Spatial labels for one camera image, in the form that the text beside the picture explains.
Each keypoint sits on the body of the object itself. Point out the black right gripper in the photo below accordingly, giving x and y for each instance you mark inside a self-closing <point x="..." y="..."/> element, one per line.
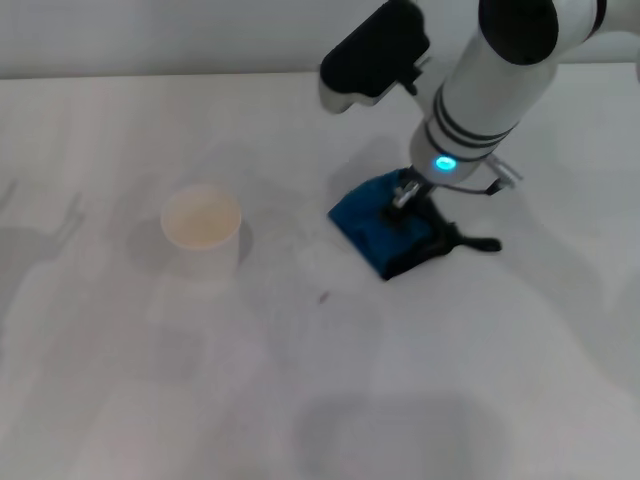
<point x="424" y="199"/>

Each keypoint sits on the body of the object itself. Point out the blue rag with black trim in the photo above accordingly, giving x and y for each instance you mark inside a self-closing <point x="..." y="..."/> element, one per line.
<point x="365" y="225"/>

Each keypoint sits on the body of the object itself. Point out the white paper cup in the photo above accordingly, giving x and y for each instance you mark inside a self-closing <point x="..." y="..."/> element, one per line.
<point x="200" y="235"/>

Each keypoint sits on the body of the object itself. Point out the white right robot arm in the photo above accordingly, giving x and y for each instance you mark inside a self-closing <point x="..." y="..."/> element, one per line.
<point x="480" y="85"/>

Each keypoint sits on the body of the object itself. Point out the small silver metal connector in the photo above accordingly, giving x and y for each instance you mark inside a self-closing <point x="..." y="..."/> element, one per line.
<point x="405" y="194"/>

